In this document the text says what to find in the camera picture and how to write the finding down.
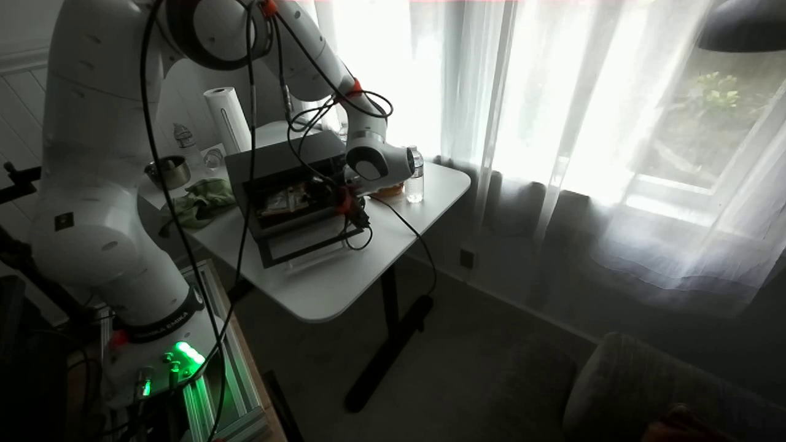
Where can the green cloth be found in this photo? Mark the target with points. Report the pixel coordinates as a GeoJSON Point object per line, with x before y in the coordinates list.
{"type": "Point", "coordinates": [206, 199]}

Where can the dark lamp shade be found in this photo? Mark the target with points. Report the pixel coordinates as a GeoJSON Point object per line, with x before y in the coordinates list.
{"type": "Point", "coordinates": [746, 27]}

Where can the wall socket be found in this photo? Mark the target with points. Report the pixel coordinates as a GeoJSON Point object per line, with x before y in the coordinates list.
{"type": "Point", "coordinates": [467, 258]}

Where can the orange round dish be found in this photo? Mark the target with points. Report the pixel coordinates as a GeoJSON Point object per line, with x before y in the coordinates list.
{"type": "Point", "coordinates": [390, 191]}

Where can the dark grey microwave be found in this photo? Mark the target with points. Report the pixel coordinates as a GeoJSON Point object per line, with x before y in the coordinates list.
{"type": "Point", "coordinates": [276, 156]}

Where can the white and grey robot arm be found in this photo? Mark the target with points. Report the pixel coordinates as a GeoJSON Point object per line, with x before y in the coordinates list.
{"type": "Point", "coordinates": [92, 184]}

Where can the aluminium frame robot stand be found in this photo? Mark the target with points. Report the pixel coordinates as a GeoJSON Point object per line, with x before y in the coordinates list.
{"type": "Point", "coordinates": [242, 393]}

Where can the small clear glass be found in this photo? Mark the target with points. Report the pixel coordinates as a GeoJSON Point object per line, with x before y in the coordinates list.
{"type": "Point", "coordinates": [213, 159]}

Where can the clear plastic water bottle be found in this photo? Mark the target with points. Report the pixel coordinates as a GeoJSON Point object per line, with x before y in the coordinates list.
{"type": "Point", "coordinates": [415, 181]}

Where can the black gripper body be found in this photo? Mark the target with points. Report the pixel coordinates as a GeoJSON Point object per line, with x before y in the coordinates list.
{"type": "Point", "coordinates": [324, 188]}

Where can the white paper towel roll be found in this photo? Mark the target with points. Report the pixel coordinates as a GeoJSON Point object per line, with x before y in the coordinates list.
{"type": "Point", "coordinates": [226, 120]}

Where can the grey sofa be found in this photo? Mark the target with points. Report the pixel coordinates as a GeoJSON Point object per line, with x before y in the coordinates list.
{"type": "Point", "coordinates": [645, 387]}

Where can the clear plastic bottle with cap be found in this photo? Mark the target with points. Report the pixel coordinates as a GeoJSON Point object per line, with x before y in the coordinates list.
{"type": "Point", "coordinates": [185, 144]}

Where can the microwave door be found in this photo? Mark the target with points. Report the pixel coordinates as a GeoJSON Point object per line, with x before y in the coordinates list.
{"type": "Point", "coordinates": [307, 245]}

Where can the white sheer curtain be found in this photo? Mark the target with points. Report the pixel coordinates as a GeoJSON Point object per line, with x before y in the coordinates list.
{"type": "Point", "coordinates": [522, 110]}

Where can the metal bowl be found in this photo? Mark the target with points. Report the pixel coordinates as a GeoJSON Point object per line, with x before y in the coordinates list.
{"type": "Point", "coordinates": [169, 172]}

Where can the popcorn paper bag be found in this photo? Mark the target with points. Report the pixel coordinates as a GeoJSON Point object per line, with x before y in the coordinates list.
{"type": "Point", "coordinates": [284, 200]}

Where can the black stand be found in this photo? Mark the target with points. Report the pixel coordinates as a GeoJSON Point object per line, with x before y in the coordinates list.
{"type": "Point", "coordinates": [18, 258]}

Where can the window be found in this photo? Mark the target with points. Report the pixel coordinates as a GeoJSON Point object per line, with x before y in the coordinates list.
{"type": "Point", "coordinates": [706, 123]}

